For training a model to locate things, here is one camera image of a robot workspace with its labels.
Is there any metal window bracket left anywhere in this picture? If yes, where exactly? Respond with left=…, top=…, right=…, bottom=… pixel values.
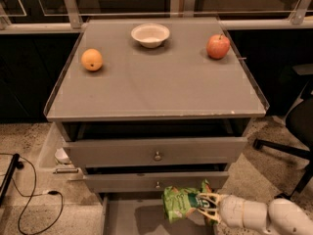
left=64, top=0, right=82, bottom=29

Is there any middle grey drawer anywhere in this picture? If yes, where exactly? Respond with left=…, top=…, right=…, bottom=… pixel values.
left=83, top=171, right=229, bottom=193

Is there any black office chair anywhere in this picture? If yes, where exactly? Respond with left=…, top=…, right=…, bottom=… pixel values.
left=252, top=62, right=313, bottom=201

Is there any orange fruit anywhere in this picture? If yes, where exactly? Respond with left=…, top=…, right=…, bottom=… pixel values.
left=81, top=49, right=103, bottom=71

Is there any metal window bracket right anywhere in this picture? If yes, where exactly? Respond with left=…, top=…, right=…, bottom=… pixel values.
left=290, top=0, right=312, bottom=24

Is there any red apple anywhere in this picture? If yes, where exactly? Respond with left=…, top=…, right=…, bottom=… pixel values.
left=206, top=34, right=230, bottom=60

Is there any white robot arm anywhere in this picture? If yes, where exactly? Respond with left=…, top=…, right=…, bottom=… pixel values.
left=198, top=193, right=313, bottom=235

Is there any top grey drawer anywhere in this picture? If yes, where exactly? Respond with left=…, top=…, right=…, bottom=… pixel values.
left=64, top=137, right=247, bottom=167

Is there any clear plastic bin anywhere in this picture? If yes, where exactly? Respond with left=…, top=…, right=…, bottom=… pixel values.
left=36, top=124, right=82, bottom=180

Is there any white paper bowl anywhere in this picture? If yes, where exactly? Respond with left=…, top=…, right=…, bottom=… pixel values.
left=131, top=23, right=170, bottom=49

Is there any bottom grey drawer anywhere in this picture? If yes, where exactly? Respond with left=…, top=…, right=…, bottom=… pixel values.
left=101, top=192, right=217, bottom=235

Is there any grey drawer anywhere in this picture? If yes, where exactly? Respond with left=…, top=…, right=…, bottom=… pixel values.
left=83, top=171, right=229, bottom=193
left=64, top=137, right=247, bottom=167
left=101, top=192, right=217, bottom=235

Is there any green rice chip bag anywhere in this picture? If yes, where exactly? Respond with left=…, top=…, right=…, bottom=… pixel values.
left=162, top=180, right=217, bottom=223

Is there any grey drawer cabinet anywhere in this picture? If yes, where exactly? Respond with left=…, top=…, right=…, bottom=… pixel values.
left=43, top=16, right=270, bottom=194

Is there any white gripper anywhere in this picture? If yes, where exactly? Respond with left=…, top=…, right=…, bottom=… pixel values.
left=198, top=193, right=245, bottom=228

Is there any black floor bar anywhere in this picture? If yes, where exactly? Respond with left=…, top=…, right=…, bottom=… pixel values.
left=0, top=154, right=20, bottom=206

